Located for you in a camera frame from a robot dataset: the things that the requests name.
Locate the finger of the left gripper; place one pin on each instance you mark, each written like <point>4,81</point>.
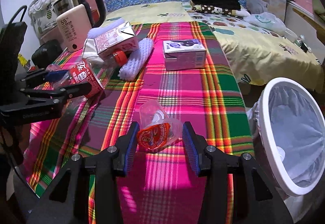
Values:
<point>40,76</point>
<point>61,94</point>

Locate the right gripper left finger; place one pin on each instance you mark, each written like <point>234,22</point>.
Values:
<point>66,199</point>

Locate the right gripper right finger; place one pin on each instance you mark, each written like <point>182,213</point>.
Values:
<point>255,198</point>

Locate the red label plastic bottle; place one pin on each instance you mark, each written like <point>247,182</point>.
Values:
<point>97,74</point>

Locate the clear jelly cup orange lid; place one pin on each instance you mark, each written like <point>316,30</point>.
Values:
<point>158,130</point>

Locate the white-capped labelled bottle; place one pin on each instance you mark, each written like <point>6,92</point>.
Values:
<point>281,153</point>

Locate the floral bag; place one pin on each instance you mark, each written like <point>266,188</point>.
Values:
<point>42,15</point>

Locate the pink milk carton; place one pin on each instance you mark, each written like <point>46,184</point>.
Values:
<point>121,37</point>

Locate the translucent bin liner bag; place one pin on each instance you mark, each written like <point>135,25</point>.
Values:
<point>299,134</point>

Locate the pink plaid tablecloth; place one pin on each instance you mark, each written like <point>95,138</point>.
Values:
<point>160,187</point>

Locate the purple juice carton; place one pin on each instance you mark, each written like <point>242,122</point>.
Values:
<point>184,54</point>

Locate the yellow pineapple bed sheet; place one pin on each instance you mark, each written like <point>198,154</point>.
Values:
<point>255,55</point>

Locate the small green jar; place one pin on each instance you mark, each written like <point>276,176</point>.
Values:
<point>300,41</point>

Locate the white plastic bag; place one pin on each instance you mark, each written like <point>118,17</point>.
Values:
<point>267,21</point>

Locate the polka dot folded cloth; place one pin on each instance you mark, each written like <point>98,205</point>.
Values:
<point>208,9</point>

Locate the black folded cloth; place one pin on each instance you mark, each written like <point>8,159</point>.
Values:
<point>225,4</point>

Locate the electric kettle black handle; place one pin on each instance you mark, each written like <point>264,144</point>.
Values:
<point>75,20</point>

